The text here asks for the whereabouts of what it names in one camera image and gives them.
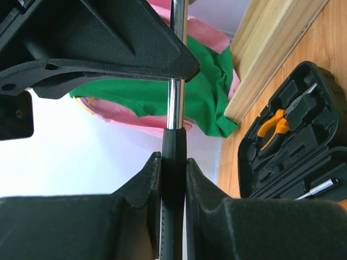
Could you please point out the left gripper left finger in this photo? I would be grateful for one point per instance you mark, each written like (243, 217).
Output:
(120, 225)

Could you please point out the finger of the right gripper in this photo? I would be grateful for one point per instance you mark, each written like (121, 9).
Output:
(56, 46)

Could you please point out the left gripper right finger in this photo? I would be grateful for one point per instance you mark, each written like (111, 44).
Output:
(221, 227)

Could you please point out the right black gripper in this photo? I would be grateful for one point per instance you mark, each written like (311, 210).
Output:
(17, 116)

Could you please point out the claw hammer black handle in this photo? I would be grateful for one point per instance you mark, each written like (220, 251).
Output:
(174, 156)

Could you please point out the black plastic tool case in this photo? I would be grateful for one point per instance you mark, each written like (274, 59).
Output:
(313, 151)

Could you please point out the orange-black pliers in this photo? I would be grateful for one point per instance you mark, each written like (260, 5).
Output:
(280, 124)

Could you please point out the black-handled screwdriver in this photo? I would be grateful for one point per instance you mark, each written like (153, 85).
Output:
(332, 182)

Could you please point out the orange-handled screwdriver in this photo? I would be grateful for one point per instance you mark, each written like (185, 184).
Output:
(343, 204)

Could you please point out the yellow clothes hanger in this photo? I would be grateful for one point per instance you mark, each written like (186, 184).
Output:
(84, 105)

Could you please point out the pink shirt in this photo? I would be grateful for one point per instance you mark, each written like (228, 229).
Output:
(151, 119)

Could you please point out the green sleeveless shirt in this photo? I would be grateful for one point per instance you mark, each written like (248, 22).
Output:
(189, 100)

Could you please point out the wooden tray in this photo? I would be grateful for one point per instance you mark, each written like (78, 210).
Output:
(267, 34)

